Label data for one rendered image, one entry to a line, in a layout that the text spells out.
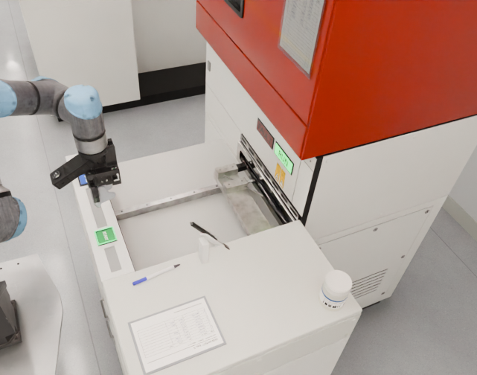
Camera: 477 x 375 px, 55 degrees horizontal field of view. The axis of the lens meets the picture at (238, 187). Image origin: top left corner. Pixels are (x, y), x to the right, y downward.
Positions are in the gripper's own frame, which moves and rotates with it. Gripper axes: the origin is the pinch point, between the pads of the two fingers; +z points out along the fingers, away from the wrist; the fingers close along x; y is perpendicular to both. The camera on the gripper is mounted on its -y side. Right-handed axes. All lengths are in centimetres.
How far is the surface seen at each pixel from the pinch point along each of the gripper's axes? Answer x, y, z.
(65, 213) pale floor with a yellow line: 105, -11, 111
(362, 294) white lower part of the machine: -16, 106, 86
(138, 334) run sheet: -34.0, 1.2, 13.8
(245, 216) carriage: -2, 46, 23
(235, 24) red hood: 31, 54, -30
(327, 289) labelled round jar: -44, 48, 6
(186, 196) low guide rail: 17.0, 32.0, 25.8
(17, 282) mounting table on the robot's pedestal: 3.9, -26.7, 28.7
